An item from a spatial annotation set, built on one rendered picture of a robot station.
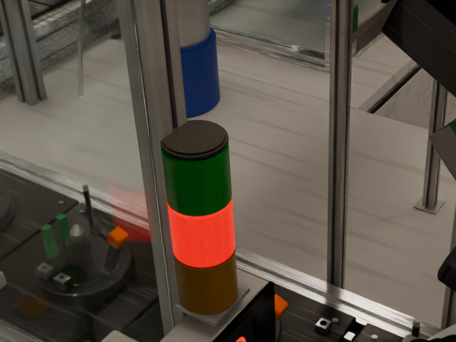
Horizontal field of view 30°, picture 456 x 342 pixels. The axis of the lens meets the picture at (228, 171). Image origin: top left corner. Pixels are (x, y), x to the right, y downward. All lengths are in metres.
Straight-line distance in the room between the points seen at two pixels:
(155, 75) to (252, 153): 1.03
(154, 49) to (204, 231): 0.14
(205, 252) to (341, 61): 0.41
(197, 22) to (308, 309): 0.73
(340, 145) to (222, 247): 0.43
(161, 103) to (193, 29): 1.06
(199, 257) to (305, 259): 0.71
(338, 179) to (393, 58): 0.89
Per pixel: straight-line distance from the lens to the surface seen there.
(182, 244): 0.66
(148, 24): 0.58
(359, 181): 1.54
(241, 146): 1.64
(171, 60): 0.61
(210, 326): 0.72
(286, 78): 1.87
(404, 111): 2.01
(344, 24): 0.98
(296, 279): 1.18
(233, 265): 0.68
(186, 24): 1.66
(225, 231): 0.65
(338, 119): 1.04
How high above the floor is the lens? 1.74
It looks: 34 degrees down
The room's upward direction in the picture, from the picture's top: 4 degrees counter-clockwise
